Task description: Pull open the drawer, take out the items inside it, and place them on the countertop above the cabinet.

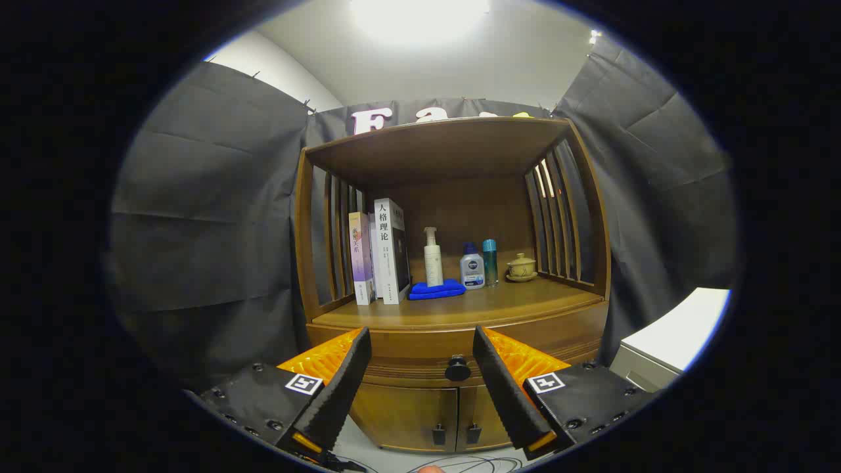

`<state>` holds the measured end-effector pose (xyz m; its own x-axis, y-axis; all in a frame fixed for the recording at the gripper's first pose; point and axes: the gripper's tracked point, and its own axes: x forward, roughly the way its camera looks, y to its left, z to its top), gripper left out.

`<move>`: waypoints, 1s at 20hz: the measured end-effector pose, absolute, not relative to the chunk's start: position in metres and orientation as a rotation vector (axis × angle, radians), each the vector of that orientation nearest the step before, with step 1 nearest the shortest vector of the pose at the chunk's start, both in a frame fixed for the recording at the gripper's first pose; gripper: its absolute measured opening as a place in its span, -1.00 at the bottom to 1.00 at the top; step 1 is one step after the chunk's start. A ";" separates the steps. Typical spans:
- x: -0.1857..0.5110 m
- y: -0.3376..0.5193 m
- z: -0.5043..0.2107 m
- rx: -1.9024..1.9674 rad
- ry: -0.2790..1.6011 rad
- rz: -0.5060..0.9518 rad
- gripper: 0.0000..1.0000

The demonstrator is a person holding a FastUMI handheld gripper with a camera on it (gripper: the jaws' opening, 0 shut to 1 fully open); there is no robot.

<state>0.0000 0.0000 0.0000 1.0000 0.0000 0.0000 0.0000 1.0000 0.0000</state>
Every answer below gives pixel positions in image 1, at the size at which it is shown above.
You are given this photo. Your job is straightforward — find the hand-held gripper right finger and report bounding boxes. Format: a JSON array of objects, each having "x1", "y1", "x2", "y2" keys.
[{"x1": 472, "y1": 325, "x2": 658, "y2": 461}]

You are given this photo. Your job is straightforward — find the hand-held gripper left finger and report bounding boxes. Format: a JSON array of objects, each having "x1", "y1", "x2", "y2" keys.
[{"x1": 186, "y1": 327, "x2": 373, "y2": 464}]

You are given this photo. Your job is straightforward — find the wooden drawer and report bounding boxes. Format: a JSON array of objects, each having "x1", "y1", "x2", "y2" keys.
[{"x1": 306, "y1": 301, "x2": 610, "y2": 390}]

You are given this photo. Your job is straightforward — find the wooden cabinet door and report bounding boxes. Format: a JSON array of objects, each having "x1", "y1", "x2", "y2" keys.
[
  {"x1": 458, "y1": 384, "x2": 520, "y2": 453},
  {"x1": 350, "y1": 383, "x2": 459, "y2": 453}
]

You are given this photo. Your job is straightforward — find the wooden countertop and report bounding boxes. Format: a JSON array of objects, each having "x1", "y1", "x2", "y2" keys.
[{"x1": 312, "y1": 276, "x2": 604, "y2": 329}]

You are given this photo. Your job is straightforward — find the white side cabinet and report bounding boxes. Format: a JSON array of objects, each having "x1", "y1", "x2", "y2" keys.
[{"x1": 609, "y1": 287, "x2": 731, "y2": 393}]

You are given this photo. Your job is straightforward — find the brown wooden cabinet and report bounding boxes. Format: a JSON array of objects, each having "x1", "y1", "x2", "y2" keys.
[{"x1": 292, "y1": 117, "x2": 612, "y2": 454}]

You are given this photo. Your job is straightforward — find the blue folded cloth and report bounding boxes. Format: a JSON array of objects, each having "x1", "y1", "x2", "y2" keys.
[{"x1": 409, "y1": 279, "x2": 466, "y2": 301}]

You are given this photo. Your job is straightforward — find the purple book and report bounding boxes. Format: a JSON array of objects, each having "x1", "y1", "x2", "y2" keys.
[{"x1": 348, "y1": 212, "x2": 376, "y2": 306}]

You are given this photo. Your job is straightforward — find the yellow lidded teacup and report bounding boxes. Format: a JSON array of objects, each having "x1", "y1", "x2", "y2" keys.
[{"x1": 505, "y1": 253, "x2": 539, "y2": 283}]

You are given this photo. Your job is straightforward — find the white bottle with blue cap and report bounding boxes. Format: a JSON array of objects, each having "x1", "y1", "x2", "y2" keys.
[{"x1": 459, "y1": 242, "x2": 486, "y2": 290}]

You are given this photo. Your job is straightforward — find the teal bottle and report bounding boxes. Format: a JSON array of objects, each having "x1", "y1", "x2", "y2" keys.
[{"x1": 482, "y1": 239, "x2": 499, "y2": 286}]

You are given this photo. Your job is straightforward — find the white book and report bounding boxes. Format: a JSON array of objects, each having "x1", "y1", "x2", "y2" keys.
[{"x1": 373, "y1": 198, "x2": 411, "y2": 305}]

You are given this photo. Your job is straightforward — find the white pump bottle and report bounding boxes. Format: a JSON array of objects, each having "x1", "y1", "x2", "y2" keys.
[{"x1": 424, "y1": 227, "x2": 444, "y2": 288}]

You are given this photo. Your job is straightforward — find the black backdrop cloth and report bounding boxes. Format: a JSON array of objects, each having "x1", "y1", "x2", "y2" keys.
[{"x1": 108, "y1": 36, "x2": 740, "y2": 395}]

